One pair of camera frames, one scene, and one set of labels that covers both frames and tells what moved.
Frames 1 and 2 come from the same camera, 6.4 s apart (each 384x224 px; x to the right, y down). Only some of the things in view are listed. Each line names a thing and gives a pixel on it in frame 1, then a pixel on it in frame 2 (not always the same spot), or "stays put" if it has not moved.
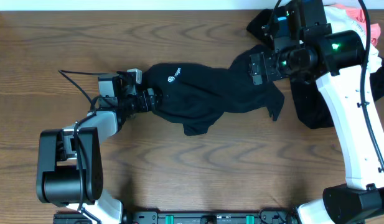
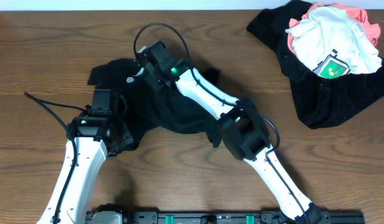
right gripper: x=271 y=58 to x=150 y=78
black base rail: x=191 y=216 stays put
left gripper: x=152 y=106 to x=126 y=135
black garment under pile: x=312 y=99 stays put
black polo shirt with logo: x=198 y=95 to x=145 y=107
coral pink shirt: x=360 y=15 stays put
